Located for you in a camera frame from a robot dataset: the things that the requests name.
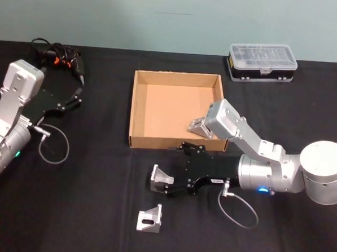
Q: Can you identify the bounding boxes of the silver metal angle bracket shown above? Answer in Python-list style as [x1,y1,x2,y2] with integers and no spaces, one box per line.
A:
[135,202,164,234]
[186,115,223,142]
[148,163,176,193]

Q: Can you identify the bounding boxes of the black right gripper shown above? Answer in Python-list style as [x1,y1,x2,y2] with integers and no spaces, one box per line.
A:
[164,140,242,204]

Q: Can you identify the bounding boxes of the shallow brown cardboard tray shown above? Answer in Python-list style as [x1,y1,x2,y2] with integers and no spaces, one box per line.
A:
[127,69,232,154]

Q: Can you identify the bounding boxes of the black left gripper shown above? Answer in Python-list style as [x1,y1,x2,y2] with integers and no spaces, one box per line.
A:
[23,84,84,128]

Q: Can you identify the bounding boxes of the black table cloth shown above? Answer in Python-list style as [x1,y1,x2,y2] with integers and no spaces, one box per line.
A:
[0,39,337,252]

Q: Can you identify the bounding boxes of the gripper thin grey cable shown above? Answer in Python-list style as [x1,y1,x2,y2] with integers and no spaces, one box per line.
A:
[216,180,261,230]
[27,122,71,165]

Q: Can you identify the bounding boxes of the right gripper thin grey cable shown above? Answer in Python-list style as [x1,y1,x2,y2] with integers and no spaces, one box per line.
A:
[216,180,261,230]

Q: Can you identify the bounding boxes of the clear plastic case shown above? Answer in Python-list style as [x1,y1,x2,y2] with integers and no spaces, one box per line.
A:
[225,41,299,85]

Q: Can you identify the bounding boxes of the left gripper thin grey cable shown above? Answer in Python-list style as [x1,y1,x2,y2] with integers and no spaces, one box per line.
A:
[27,122,71,165]

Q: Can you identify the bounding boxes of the black corded tool orange parts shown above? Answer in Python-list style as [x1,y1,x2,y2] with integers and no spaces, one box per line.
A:
[28,37,89,86]

